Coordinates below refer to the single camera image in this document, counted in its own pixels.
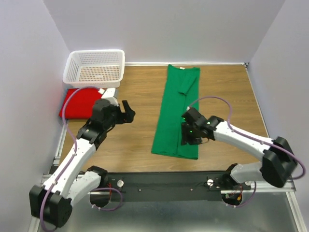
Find folded red t shirt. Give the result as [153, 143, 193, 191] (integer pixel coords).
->
[65, 88, 102, 119]

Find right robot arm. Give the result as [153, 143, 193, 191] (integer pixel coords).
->
[181, 108, 298, 189]

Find green t shirt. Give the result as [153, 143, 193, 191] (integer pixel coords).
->
[151, 65, 200, 160]

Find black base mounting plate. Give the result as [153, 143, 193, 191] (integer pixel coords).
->
[90, 171, 251, 206]

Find aluminium frame rail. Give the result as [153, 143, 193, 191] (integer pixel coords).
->
[28, 118, 302, 232]

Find white plastic perforated basket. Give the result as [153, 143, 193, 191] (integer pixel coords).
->
[63, 49, 125, 88]

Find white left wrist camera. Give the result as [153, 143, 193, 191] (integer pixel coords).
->
[98, 88, 119, 106]

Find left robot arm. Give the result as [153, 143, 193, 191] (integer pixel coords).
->
[29, 99, 135, 228]

